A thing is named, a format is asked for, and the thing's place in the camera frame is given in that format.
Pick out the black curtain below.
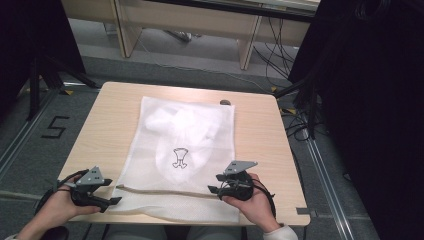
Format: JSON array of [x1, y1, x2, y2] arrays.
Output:
[[0, 0, 87, 118], [287, 0, 424, 240]]

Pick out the black metal stand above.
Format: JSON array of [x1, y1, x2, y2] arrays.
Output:
[[274, 73, 322, 140], [27, 54, 102, 122]]

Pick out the black hanging cable bundle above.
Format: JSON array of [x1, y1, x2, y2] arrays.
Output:
[[252, 16, 301, 88]]

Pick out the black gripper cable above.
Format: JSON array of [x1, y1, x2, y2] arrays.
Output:
[[251, 178, 278, 219], [34, 169, 90, 215]]

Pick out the grey tape strip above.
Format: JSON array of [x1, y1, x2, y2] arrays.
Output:
[[295, 207, 318, 217]]

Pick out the light wooden desk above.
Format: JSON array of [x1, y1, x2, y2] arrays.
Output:
[[60, 0, 322, 72]]

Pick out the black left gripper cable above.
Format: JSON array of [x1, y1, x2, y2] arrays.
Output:
[[34, 169, 90, 215]]

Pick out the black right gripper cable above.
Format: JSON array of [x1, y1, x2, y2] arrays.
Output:
[[251, 178, 278, 219]]

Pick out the black tape floor numeral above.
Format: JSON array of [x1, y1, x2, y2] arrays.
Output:
[[40, 115, 71, 140]]

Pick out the white garment with black print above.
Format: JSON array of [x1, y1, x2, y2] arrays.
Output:
[[144, 105, 225, 185]]

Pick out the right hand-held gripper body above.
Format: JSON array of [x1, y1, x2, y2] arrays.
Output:
[[219, 160, 259, 202]]

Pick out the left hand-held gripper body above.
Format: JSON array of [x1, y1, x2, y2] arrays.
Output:
[[69, 165, 105, 208]]

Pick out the metal floor rail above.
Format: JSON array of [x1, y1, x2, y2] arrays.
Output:
[[303, 131, 356, 240], [0, 89, 59, 181]]

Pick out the white mesh laundry bag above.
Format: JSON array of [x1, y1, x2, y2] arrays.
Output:
[[108, 95, 241, 224]]

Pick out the black floor cable tangle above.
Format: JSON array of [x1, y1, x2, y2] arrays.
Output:
[[280, 105, 315, 142]]

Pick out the dark round object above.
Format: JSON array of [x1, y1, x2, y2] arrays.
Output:
[[42, 225, 70, 240]]

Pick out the person's right hand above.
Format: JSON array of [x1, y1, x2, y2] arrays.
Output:
[[221, 172, 282, 234]]

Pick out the person's left hand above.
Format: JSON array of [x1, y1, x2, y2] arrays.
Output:
[[39, 172, 102, 232]]

